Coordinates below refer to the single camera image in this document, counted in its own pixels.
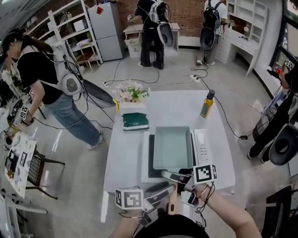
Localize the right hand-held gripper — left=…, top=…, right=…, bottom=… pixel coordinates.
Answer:
left=163, top=164, right=219, bottom=208

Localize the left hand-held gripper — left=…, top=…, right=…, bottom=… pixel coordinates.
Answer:
left=115, top=181, right=178, bottom=228

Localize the teal square frying pan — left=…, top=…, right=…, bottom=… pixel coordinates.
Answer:
left=152, top=126, right=194, bottom=216

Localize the white induction cooktop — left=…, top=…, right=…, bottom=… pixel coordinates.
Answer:
left=141, top=128, right=214, bottom=184

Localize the person's left forearm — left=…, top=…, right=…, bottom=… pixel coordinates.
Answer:
left=108, top=208, right=142, bottom=238

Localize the person's right forearm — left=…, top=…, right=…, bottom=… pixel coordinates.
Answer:
left=199, top=183, right=263, bottom=238

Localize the person's right hand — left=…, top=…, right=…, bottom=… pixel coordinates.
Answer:
left=194, top=183, right=207, bottom=202

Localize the person's torso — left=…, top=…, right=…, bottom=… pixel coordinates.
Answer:
left=134, top=213, right=211, bottom=238

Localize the table with white cloth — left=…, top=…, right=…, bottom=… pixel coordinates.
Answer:
left=103, top=90, right=236, bottom=195

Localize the green packet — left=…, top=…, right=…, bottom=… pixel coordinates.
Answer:
left=121, top=112, right=150, bottom=131

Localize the yellow oil bottle black cap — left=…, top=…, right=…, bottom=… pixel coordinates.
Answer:
left=199, top=89, right=216, bottom=119

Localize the pink flower bouquet white box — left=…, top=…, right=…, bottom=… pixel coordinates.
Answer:
left=111, top=79, right=151, bottom=114

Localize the small marble side table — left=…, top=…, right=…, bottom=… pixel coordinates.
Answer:
left=3, top=132, right=66, bottom=200

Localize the white drawer desk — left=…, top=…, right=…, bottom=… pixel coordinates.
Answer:
left=122, top=22, right=180, bottom=59

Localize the white hutch desk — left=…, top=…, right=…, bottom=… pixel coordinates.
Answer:
left=215, top=0, right=269, bottom=77

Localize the black box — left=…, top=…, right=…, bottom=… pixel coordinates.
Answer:
left=4, top=149, right=20, bottom=174

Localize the small wooden side table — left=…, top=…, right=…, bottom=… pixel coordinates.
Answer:
left=74, top=49, right=100, bottom=73

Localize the grey fridge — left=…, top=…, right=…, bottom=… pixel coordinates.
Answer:
left=87, top=1, right=124, bottom=62

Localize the large window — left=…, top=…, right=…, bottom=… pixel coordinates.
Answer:
left=271, top=0, right=298, bottom=70

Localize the white microwave oven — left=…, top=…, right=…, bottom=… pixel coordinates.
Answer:
left=73, top=19, right=88, bottom=33

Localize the white storage shelf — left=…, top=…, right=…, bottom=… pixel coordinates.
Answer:
left=23, top=0, right=103, bottom=68

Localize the black power cable with adapter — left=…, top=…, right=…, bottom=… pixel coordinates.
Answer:
left=213, top=95, right=249, bottom=140

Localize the black picture frame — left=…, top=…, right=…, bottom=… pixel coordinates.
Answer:
left=19, top=151, right=28, bottom=167

